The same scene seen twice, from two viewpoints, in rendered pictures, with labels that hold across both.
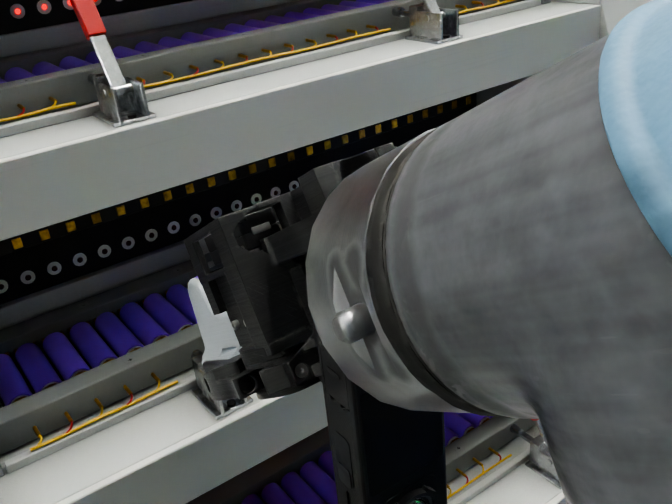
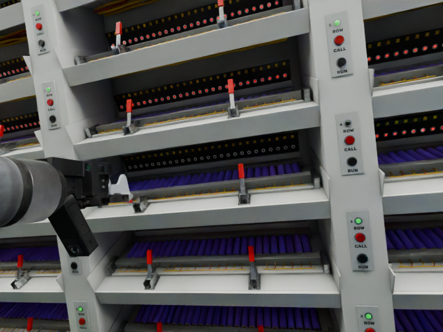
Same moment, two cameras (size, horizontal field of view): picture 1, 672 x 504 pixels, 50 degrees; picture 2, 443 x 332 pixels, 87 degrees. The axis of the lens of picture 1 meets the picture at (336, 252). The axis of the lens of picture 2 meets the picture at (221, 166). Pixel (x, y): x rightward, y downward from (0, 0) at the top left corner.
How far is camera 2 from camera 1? 49 cm
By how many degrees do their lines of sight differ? 42
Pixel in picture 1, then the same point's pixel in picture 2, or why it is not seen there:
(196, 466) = (126, 222)
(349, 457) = (57, 227)
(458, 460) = (227, 261)
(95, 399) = not seen: hidden behind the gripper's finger
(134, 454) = (116, 213)
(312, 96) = (175, 132)
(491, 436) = (242, 259)
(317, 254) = not seen: hidden behind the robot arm
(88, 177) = (116, 147)
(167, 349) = (142, 192)
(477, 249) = not seen: outside the picture
